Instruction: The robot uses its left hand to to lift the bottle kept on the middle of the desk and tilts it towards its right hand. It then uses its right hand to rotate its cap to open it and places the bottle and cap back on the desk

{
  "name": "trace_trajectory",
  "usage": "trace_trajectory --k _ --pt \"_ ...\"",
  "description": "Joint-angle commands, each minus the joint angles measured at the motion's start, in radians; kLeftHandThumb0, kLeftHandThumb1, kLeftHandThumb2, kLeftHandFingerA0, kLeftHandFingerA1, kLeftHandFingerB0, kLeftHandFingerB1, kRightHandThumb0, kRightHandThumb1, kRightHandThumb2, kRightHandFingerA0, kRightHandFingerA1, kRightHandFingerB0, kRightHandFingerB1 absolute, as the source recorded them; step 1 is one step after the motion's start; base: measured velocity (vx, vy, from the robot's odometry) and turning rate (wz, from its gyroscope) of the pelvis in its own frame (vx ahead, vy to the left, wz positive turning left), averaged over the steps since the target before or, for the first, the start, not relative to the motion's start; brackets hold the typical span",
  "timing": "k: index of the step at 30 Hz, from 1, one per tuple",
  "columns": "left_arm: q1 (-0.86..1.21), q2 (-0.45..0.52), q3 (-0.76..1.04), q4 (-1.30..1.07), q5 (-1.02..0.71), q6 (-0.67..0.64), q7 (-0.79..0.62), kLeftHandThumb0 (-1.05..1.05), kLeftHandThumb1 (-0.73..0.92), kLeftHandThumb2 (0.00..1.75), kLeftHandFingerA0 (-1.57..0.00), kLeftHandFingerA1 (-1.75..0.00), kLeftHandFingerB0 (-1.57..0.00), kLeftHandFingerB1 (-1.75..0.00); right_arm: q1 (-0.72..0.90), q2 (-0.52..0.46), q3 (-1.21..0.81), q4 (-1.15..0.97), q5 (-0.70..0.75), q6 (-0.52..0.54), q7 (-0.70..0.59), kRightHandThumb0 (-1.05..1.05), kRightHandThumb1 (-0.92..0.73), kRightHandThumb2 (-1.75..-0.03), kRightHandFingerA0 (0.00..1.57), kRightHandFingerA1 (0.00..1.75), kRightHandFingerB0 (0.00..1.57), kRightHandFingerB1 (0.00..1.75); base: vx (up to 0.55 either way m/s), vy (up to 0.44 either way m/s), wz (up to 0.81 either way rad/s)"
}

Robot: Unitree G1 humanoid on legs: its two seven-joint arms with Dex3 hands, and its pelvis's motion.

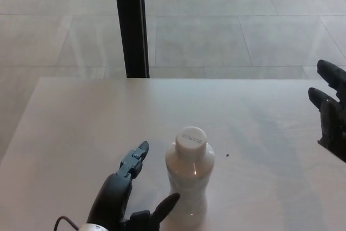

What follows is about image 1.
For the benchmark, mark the white plastic bottle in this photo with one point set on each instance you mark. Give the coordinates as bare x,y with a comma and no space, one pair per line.
189,182

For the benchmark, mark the white screw cap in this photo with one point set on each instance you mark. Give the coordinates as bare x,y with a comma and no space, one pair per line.
190,140

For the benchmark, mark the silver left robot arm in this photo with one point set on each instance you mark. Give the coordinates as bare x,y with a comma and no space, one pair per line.
92,227

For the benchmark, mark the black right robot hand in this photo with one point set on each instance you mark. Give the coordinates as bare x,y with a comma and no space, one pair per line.
333,122

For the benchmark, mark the black vertical window post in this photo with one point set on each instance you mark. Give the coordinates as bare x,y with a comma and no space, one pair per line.
132,25

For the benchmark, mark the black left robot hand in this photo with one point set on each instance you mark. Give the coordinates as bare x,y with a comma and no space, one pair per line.
113,195

